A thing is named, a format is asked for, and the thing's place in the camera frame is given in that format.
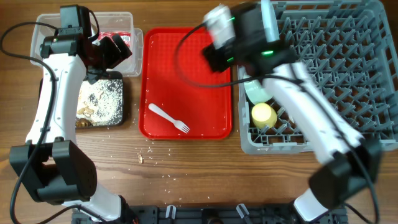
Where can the grey dishwasher rack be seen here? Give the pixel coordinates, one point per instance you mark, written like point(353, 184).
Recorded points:
point(349, 51)

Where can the red snack wrapper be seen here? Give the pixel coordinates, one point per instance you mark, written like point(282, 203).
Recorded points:
point(126, 36)

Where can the green bowl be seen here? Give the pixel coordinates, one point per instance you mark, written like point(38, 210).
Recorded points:
point(256, 93)

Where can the rice and food leftovers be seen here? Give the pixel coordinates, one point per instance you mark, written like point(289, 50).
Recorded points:
point(100, 104)

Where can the yellow plastic cup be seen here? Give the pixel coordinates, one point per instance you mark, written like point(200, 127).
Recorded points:
point(263, 115)

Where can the light blue plate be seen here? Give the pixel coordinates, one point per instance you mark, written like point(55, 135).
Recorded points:
point(269, 21)

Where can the black waste tray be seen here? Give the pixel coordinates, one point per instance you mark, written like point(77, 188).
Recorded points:
point(73, 102)

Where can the red serving tray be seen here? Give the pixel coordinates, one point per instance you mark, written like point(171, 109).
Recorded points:
point(207, 112)

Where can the food scrap on table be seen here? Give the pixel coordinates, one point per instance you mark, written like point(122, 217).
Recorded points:
point(140, 159)

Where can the clear plastic waste bin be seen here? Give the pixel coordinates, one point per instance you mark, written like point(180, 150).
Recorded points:
point(108, 22)

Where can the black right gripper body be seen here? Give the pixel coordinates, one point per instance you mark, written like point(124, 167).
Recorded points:
point(218, 59)

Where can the pink plastic fork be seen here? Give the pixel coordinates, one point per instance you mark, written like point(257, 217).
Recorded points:
point(177, 123)

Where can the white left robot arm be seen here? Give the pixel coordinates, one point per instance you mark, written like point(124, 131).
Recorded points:
point(49, 165)

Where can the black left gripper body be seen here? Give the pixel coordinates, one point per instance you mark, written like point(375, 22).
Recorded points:
point(107, 55)

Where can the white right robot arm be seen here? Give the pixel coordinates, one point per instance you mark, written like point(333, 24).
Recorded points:
point(247, 35)

